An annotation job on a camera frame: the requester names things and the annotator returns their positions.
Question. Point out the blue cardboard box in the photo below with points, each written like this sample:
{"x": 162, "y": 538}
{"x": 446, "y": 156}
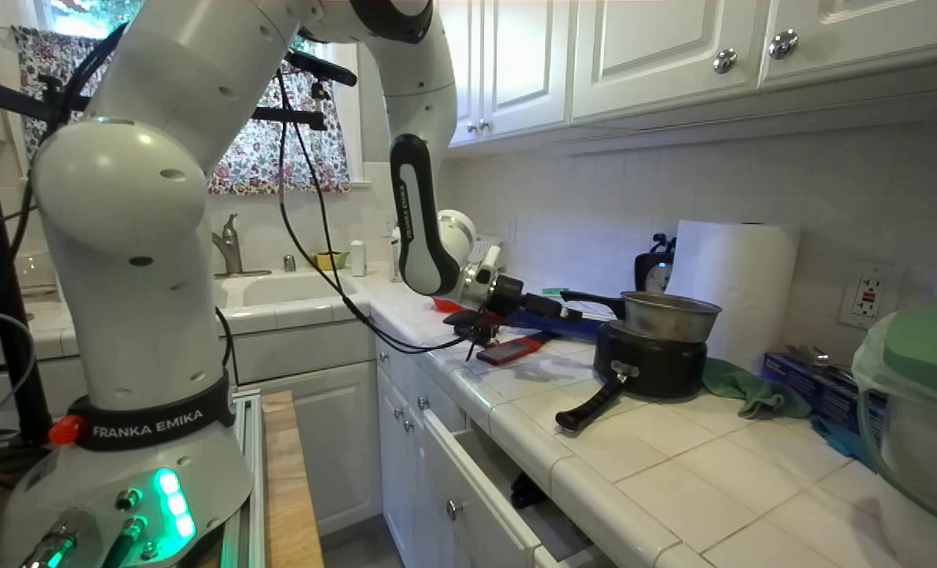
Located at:
{"x": 810, "y": 396}

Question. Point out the white paper towel roll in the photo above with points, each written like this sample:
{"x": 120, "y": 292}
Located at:
{"x": 741, "y": 273}

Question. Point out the white kitchen sink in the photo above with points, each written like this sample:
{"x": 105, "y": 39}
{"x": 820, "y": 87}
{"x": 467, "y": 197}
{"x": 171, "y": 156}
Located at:
{"x": 290, "y": 288}

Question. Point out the white upper cabinet door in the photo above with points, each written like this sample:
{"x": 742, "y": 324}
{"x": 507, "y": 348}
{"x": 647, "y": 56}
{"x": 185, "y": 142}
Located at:
{"x": 467, "y": 75}
{"x": 525, "y": 65}
{"x": 659, "y": 50}
{"x": 877, "y": 32}

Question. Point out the white lower cabinet door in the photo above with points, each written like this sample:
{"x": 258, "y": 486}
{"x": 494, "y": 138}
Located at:
{"x": 330, "y": 442}

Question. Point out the silver cabinet knob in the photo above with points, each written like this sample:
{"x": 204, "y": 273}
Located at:
{"x": 784, "y": 43}
{"x": 723, "y": 61}

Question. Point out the wooden board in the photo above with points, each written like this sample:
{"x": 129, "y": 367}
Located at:
{"x": 291, "y": 483}

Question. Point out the red and black tool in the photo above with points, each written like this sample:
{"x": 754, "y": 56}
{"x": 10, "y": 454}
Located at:
{"x": 508, "y": 351}

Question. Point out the open white drawer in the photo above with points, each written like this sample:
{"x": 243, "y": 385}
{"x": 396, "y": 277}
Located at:
{"x": 486, "y": 495}

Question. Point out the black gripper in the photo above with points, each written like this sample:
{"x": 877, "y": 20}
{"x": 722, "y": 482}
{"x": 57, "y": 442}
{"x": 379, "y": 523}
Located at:
{"x": 508, "y": 299}

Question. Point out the white wall outlet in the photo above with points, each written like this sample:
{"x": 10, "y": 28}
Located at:
{"x": 868, "y": 301}

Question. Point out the yellow sponge holder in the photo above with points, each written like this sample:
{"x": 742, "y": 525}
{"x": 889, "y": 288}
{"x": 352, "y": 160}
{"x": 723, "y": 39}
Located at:
{"x": 330, "y": 260}

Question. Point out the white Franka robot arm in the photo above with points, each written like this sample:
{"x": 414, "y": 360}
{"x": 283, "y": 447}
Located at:
{"x": 130, "y": 263}

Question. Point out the floral window curtain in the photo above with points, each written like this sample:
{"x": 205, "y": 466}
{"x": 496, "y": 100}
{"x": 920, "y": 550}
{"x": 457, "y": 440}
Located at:
{"x": 268, "y": 160}

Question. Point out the green cloth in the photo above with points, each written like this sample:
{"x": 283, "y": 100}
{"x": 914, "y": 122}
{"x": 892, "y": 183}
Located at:
{"x": 746, "y": 385}

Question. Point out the black camera boom bar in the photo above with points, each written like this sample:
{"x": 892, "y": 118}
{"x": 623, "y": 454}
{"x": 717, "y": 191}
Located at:
{"x": 298, "y": 116}

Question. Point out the small white bottle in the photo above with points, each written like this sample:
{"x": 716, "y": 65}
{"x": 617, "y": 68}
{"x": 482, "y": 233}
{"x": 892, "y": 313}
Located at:
{"x": 357, "y": 260}

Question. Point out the metal sink faucet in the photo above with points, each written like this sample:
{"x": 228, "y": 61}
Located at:
{"x": 228, "y": 248}

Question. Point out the white cabinet door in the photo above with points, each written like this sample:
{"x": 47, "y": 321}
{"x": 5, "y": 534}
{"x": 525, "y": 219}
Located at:
{"x": 525, "y": 65}
{"x": 659, "y": 50}
{"x": 467, "y": 75}
{"x": 330, "y": 442}
{"x": 877, "y": 32}

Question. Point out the clear container with green lid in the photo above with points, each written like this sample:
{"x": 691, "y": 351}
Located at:
{"x": 920, "y": 411}

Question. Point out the black kitchen timer clock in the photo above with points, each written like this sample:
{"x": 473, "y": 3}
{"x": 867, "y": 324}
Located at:
{"x": 655, "y": 263}

